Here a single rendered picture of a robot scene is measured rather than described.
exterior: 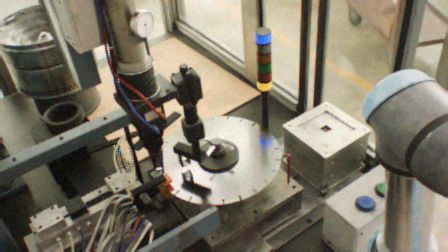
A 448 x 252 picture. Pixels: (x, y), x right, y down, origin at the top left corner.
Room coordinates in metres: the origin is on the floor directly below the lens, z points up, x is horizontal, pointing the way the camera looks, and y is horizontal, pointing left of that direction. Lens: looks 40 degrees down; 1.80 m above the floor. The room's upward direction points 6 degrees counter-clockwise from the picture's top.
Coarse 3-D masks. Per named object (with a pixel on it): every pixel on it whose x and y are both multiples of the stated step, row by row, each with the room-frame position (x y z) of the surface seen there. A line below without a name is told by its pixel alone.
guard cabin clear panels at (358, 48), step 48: (0, 0) 1.68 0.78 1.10; (144, 0) 1.98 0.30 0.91; (192, 0) 1.87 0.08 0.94; (240, 0) 1.57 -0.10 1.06; (288, 0) 1.35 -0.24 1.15; (336, 0) 1.18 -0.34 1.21; (384, 0) 1.05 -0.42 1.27; (432, 0) 0.94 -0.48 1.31; (96, 48) 1.84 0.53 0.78; (240, 48) 1.59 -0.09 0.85; (288, 48) 1.35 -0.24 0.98; (336, 48) 1.17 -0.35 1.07; (384, 48) 1.03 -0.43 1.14; (432, 48) 0.92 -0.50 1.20; (0, 96) 1.61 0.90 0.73; (336, 96) 1.15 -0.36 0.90
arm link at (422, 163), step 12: (432, 132) 0.45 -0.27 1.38; (444, 132) 0.44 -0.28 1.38; (420, 144) 0.45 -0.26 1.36; (432, 144) 0.43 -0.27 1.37; (444, 144) 0.43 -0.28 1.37; (420, 156) 0.43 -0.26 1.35; (432, 156) 0.42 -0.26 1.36; (444, 156) 0.42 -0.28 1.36; (420, 168) 0.43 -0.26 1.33; (432, 168) 0.42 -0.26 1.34; (444, 168) 0.41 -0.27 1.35; (420, 180) 0.43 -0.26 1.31; (432, 180) 0.41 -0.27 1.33; (444, 180) 0.40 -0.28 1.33; (444, 192) 0.40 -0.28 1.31
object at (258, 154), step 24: (216, 120) 1.04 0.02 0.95; (240, 120) 1.03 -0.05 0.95; (168, 144) 0.96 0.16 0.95; (240, 144) 0.93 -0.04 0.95; (264, 144) 0.92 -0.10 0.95; (168, 168) 0.86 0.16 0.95; (192, 168) 0.86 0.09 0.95; (240, 168) 0.84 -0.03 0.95; (264, 168) 0.83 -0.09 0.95; (192, 192) 0.77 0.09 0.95; (216, 192) 0.77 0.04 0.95; (240, 192) 0.76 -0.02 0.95
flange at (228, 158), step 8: (208, 144) 0.93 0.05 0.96; (232, 144) 0.92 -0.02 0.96; (216, 152) 0.88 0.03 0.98; (224, 152) 0.88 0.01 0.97; (232, 152) 0.89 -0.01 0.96; (208, 160) 0.87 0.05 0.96; (216, 160) 0.86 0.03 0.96; (224, 160) 0.86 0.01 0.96; (232, 160) 0.86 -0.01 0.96; (208, 168) 0.84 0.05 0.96; (216, 168) 0.84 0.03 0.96; (224, 168) 0.84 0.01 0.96
